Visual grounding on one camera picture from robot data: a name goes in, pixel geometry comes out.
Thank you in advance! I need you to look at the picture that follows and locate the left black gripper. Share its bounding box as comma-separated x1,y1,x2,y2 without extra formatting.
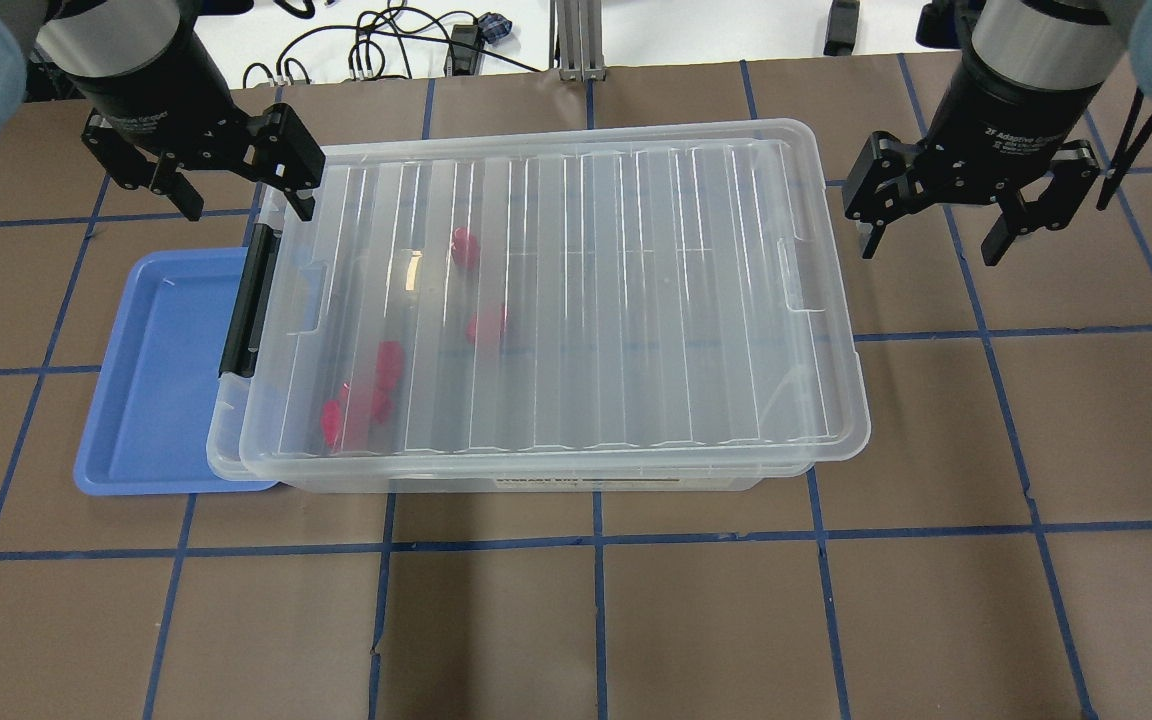
54,29,326,222

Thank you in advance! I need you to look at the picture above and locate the red block upright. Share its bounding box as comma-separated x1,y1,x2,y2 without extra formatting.
374,340,406,392

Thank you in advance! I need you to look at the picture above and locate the red block top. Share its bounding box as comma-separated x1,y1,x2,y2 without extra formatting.
450,227,480,272

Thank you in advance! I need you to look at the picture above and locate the red block front left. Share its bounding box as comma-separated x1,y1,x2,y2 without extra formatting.
320,397,346,452

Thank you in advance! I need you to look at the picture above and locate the clear plastic box lid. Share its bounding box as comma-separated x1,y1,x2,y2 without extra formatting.
238,118,872,482

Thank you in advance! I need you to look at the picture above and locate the red block middle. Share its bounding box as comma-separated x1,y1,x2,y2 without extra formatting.
465,304,509,351

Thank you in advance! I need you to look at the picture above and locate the blue plastic tray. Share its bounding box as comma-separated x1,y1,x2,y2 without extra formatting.
73,247,275,497

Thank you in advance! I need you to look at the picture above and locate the black box latch handle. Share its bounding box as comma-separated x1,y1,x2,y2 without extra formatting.
218,222,282,379

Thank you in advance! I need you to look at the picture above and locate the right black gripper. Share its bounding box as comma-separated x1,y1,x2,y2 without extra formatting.
842,50,1101,266

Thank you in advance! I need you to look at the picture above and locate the black power adapter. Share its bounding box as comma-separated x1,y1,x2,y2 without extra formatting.
823,0,861,56

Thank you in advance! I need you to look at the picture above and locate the black cable bundle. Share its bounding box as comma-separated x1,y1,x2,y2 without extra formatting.
241,0,547,89

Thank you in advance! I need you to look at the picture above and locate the aluminium frame post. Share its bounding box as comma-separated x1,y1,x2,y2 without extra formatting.
550,1,607,82

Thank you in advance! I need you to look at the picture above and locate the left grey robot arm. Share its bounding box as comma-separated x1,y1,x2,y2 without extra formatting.
0,1,326,222

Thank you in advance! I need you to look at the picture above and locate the clear plastic storage box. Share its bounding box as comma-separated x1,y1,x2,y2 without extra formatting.
206,150,827,494

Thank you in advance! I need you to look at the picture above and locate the red block lying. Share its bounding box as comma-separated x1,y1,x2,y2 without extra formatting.
338,382,394,425

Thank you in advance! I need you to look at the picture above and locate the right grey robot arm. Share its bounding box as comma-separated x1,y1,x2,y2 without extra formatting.
842,1,1152,266

